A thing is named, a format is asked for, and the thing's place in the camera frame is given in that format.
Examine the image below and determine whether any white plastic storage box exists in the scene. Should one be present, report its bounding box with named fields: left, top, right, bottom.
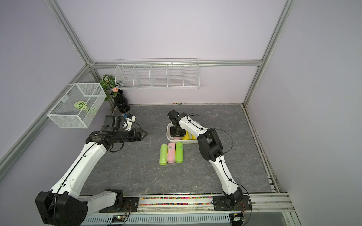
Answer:
left=166, top=123, right=198, bottom=144

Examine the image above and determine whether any bright green roll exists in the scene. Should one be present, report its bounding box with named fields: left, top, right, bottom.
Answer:
left=175, top=142, right=184, bottom=163

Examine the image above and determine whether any light green roll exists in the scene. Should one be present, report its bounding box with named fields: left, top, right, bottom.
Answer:
left=159, top=144, right=168, bottom=165

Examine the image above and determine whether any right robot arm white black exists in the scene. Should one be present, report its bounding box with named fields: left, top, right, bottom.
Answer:
left=167, top=110, right=244, bottom=209

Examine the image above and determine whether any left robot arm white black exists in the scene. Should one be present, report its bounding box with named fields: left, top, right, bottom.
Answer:
left=35, top=115, right=148, bottom=226

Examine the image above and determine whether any black vase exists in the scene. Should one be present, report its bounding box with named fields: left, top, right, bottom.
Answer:
left=112, top=88, right=130, bottom=113

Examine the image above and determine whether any green artificial plant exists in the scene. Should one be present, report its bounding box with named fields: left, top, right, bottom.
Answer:
left=100, top=74, right=117, bottom=101

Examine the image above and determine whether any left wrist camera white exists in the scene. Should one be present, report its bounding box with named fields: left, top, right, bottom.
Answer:
left=123, top=114, right=136, bottom=131

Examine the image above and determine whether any long white wire shelf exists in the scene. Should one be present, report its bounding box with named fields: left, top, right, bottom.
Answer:
left=114, top=58, right=200, bottom=89

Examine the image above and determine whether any white wire basket cube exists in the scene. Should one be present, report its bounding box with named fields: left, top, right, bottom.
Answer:
left=47, top=83, right=106, bottom=129

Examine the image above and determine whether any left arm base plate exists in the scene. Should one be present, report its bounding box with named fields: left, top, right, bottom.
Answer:
left=99, top=196, right=140, bottom=213

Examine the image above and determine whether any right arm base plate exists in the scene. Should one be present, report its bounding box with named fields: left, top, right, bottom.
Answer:
left=211, top=195, right=252, bottom=211

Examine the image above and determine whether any white vented cable duct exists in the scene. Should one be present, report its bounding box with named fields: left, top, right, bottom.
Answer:
left=82, top=213, right=231, bottom=226

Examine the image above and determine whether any aluminium mounting rail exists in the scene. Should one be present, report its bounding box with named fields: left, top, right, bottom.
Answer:
left=93, top=193, right=296, bottom=215

